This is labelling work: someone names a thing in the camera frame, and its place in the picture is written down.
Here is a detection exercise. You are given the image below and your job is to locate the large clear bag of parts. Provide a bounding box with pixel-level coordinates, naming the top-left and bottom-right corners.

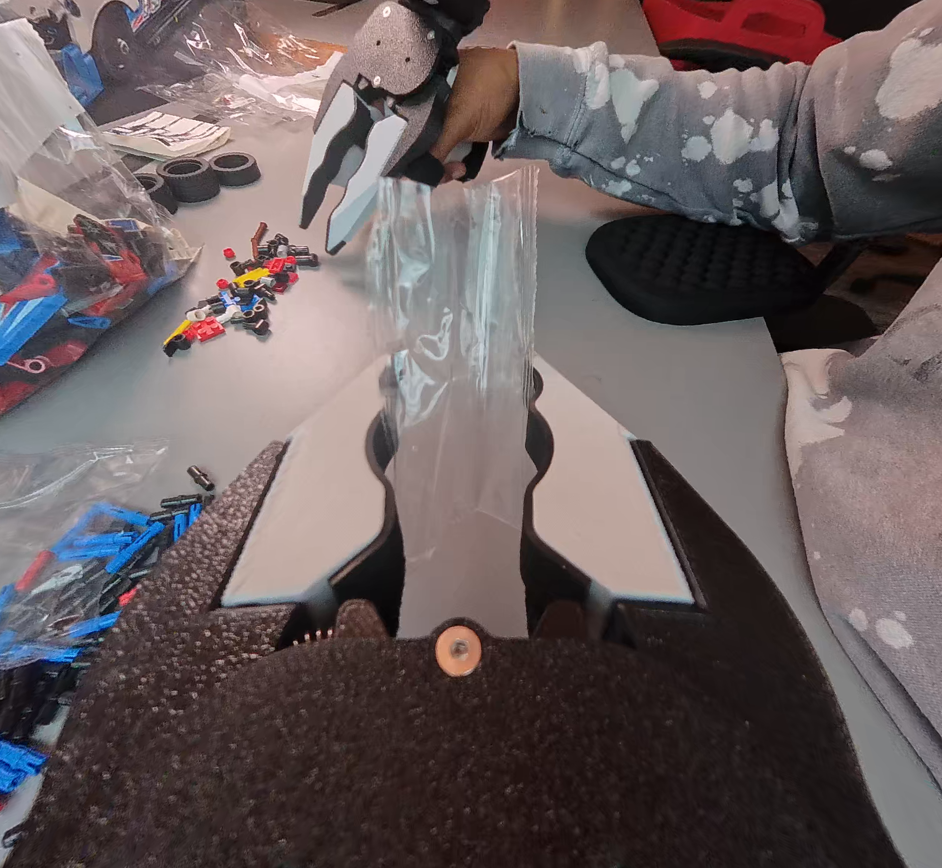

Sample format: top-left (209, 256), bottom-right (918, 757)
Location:
top-left (0, 22), bottom-right (203, 416)

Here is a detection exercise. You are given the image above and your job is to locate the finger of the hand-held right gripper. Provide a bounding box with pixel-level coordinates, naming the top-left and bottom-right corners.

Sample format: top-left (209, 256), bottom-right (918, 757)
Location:
top-left (298, 82), bottom-right (369, 230)
top-left (324, 110), bottom-right (409, 256)

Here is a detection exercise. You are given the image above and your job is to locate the small clear plastic bag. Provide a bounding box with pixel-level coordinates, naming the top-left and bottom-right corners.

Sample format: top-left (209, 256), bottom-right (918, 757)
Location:
top-left (366, 165), bottom-right (540, 563)

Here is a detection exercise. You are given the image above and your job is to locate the person's right forearm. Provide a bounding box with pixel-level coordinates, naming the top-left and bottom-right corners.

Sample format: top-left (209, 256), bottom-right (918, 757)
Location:
top-left (504, 0), bottom-right (942, 244)

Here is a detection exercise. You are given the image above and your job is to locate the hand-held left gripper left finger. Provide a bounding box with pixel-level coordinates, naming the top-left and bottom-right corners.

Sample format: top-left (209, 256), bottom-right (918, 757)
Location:
top-left (217, 357), bottom-right (406, 612)

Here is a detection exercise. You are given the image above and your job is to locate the black toy tyre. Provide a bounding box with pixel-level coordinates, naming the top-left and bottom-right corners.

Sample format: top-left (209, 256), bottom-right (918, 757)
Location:
top-left (134, 173), bottom-right (180, 216)
top-left (209, 152), bottom-right (262, 188)
top-left (156, 156), bottom-right (220, 204)

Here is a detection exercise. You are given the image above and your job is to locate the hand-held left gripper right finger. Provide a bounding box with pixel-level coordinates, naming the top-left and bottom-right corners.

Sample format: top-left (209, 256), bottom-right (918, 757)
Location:
top-left (519, 357), bottom-right (696, 613)

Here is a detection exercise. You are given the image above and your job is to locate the heap of blue black pins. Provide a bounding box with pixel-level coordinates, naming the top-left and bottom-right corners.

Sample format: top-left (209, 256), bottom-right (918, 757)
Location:
top-left (0, 467), bottom-right (216, 810)

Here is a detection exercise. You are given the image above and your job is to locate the person's right hand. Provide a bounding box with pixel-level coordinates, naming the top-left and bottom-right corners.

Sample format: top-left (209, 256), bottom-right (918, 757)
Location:
top-left (429, 46), bottom-right (521, 161)

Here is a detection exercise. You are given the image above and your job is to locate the pile of small toy bricks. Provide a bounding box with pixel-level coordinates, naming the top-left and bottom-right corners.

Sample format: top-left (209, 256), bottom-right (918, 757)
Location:
top-left (162, 221), bottom-right (321, 357)

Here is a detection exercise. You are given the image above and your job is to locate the person's grey sweatshirt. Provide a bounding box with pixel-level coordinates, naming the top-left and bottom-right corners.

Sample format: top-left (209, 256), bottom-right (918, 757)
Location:
top-left (780, 250), bottom-right (942, 788)

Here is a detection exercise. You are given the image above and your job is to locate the crumpled clear pin bag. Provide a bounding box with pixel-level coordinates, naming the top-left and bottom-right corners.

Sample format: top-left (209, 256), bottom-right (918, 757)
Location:
top-left (0, 441), bottom-right (214, 663)

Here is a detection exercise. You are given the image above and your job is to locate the clear plastic wrapper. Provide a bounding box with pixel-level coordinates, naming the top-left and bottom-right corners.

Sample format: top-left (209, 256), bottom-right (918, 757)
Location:
top-left (136, 0), bottom-right (347, 122)

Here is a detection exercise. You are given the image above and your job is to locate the white sticker sheet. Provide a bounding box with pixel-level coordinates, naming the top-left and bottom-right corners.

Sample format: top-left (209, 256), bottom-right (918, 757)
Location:
top-left (99, 110), bottom-right (231, 161)

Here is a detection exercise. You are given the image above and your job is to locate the red bag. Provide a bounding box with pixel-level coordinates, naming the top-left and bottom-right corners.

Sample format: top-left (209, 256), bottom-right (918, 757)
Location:
top-left (642, 0), bottom-right (843, 67)

